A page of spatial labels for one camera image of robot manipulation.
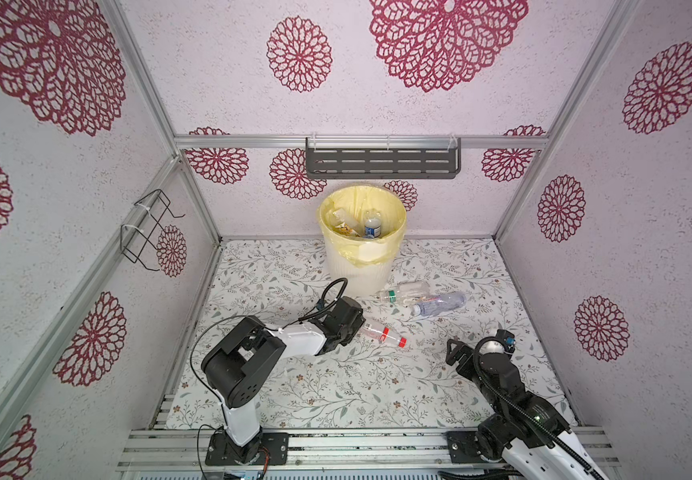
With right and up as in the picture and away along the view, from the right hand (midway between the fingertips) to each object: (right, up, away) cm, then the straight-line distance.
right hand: (459, 345), depth 78 cm
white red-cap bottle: (-19, +1, +11) cm, 22 cm away
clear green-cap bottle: (-7, +13, +28) cm, 32 cm away
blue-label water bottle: (-32, +36, +18) cm, 52 cm away
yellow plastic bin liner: (-26, +43, +22) cm, 54 cm away
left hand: (-25, +4, +16) cm, 30 cm away
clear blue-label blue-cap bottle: (-21, +35, +22) cm, 46 cm away
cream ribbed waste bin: (-24, +16, +25) cm, 38 cm away
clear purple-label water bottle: (+2, +8, +22) cm, 23 cm away
